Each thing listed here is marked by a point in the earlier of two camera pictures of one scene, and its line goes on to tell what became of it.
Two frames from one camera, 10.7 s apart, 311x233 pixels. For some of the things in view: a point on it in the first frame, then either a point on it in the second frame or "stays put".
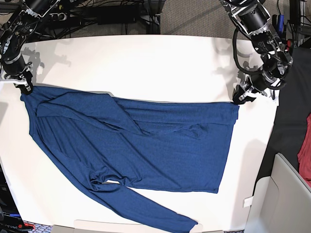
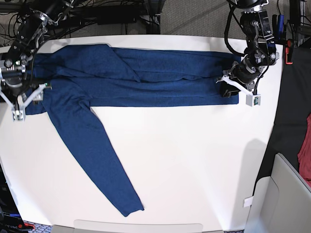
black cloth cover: (294, 104) stays put
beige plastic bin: (281, 203) stays put
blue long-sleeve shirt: (171, 145) -> (77, 77)
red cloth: (304, 154) stays put
